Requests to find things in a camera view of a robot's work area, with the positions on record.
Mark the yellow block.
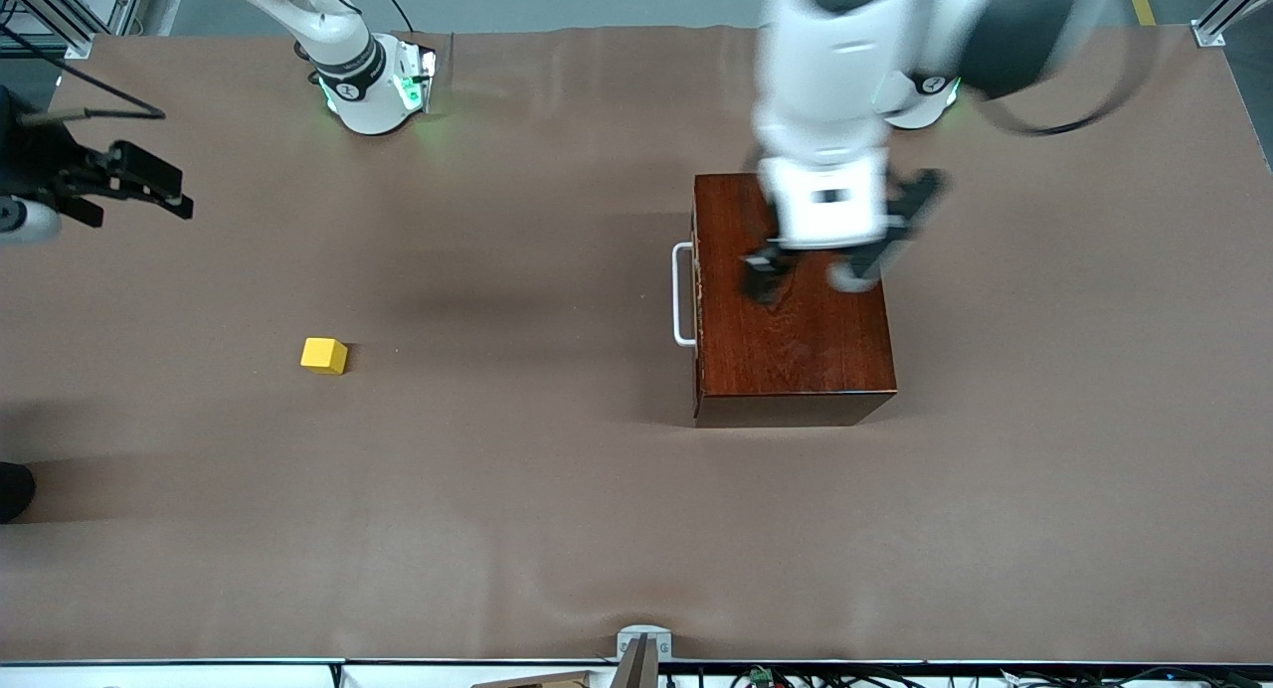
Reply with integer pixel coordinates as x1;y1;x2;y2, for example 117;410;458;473
300;337;349;376

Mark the red-brown wooden cabinet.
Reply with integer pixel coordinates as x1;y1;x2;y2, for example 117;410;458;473
691;173;898;429

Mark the black round object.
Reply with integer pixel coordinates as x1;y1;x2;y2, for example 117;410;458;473
0;462;37;524

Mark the brown table cover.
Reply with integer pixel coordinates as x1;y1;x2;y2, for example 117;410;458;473
0;27;1273;664

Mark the light brown wooden piece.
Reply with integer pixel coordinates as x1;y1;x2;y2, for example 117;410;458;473
470;670;598;688

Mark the aluminium frame profile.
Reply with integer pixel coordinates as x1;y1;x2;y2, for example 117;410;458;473
0;0;150;61
1193;0;1273;48

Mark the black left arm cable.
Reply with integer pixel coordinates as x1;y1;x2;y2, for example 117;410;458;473
980;0;1145;138

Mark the metal base plate green light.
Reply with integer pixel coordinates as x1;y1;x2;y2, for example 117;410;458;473
393;34;440;114

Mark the grey metal clamp bracket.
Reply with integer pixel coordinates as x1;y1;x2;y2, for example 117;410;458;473
616;624;673;688

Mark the tangled black cables bundle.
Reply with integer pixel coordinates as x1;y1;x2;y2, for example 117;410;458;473
666;665;1273;688

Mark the white table frame rail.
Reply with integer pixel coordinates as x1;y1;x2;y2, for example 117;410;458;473
0;658;1273;688

